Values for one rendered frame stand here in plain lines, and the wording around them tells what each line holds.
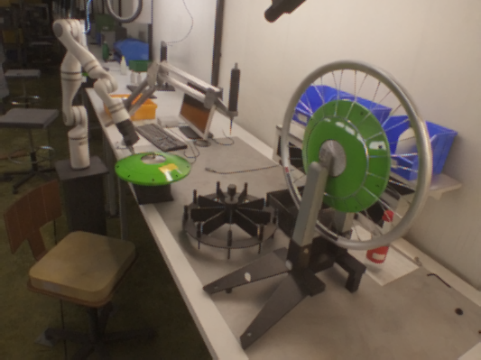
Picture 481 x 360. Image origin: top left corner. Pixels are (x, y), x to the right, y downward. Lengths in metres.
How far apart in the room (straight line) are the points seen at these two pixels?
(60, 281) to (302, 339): 1.04
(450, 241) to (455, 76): 0.61
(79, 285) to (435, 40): 1.68
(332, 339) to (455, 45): 1.05
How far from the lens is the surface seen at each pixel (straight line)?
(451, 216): 1.50
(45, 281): 1.71
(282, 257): 1.14
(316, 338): 1.07
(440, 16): 1.51
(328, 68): 1.01
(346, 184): 0.96
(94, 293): 1.61
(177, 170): 1.46
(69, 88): 1.88
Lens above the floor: 1.70
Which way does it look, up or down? 23 degrees down
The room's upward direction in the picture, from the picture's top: 6 degrees clockwise
